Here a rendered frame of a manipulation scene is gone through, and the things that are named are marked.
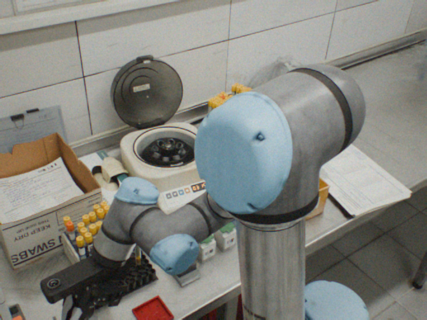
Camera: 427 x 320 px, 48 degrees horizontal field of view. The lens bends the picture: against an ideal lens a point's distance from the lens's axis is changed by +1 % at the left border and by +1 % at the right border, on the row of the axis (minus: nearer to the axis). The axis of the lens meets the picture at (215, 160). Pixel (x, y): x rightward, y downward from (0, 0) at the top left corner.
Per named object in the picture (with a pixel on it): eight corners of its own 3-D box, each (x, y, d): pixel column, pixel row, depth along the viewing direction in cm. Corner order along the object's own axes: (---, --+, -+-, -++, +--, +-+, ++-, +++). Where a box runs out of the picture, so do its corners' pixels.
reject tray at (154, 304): (147, 334, 103) (146, 331, 102) (131, 311, 107) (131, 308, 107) (174, 318, 106) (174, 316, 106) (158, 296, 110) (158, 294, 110)
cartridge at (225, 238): (223, 253, 122) (224, 234, 117) (212, 241, 125) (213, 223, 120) (236, 246, 124) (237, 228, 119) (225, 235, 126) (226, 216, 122)
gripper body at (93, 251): (117, 309, 98) (141, 262, 95) (79, 315, 92) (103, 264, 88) (101, 284, 103) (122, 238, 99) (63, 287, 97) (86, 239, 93)
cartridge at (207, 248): (202, 264, 118) (203, 245, 114) (191, 252, 121) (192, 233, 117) (215, 257, 120) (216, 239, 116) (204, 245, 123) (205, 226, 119)
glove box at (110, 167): (109, 228, 127) (105, 202, 121) (73, 180, 142) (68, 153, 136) (150, 211, 133) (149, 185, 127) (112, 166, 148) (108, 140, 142)
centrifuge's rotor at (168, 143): (153, 186, 132) (152, 166, 128) (135, 155, 143) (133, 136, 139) (203, 172, 138) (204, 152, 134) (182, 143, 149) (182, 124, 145)
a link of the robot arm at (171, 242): (217, 225, 84) (176, 191, 90) (168, 259, 78) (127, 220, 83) (213, 253, 89) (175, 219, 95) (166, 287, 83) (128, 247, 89)
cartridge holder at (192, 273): (182, 287, 113) (182, 277, 111) (162, 262, 118) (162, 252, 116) (201, 277, 115) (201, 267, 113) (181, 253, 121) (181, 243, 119)
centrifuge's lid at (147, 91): (108, 63, 130) (100, 55, 137) (120, 145, 143) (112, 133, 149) (182, 51, 139) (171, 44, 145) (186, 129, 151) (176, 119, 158)
